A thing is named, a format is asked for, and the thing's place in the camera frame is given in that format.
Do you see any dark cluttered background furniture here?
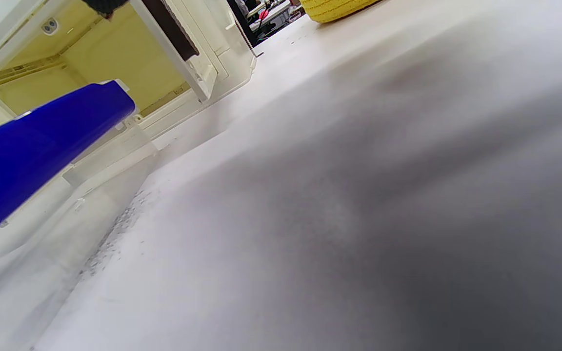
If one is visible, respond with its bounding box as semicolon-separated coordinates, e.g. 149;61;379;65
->
227;0;307;47

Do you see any yellow woven basket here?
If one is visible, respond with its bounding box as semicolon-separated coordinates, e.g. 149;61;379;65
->
301;0;384;24

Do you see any white open mini fridge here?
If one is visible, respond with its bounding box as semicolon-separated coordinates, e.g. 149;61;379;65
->
0;0;213;147

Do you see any clear plastic storage box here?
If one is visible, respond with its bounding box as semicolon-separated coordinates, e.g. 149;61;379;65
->
0;115;160;351

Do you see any blue plastic lid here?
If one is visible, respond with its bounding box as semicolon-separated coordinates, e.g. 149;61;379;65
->
0;79;137;249

